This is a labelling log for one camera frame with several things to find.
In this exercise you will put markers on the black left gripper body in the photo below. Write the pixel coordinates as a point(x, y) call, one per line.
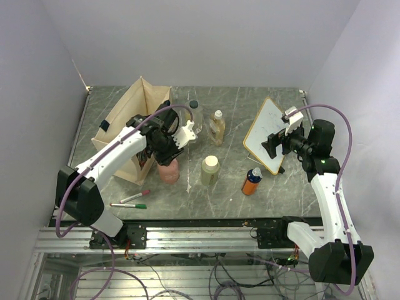
point(166, 149)

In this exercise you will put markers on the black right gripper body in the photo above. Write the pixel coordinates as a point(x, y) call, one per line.
point(294, 141)

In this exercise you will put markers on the clear square bottle black cap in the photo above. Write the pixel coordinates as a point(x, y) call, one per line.
point(197, 113)

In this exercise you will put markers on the pink liquid bottle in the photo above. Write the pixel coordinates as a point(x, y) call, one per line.
point(169, 174)

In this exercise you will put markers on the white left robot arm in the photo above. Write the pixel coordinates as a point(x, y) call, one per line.
point(78, 190)

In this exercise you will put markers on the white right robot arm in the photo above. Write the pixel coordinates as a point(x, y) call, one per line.
point(339, 257)

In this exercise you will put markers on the yellow-framed small whiteboard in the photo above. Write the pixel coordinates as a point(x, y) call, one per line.
point(268, 121)

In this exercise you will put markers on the orange blue pump bottle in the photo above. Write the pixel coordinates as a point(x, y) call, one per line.
point(253, 178)

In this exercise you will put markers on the amber liquid bottle white cap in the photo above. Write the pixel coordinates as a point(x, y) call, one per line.
point(217, 127)

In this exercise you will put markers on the red-capped white marker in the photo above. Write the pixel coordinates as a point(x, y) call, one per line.
point(138, 195)

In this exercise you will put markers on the pale green bottle cream cap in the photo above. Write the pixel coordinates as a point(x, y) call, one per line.
point(209, 170)

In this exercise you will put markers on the green-capped white marker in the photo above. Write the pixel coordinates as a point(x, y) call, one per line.
point(134, 206)

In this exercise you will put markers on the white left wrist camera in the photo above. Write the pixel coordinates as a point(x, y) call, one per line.
point(184, 135)

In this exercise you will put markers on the aluminium mounting rail frame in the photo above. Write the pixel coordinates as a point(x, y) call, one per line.
point(174, 259)

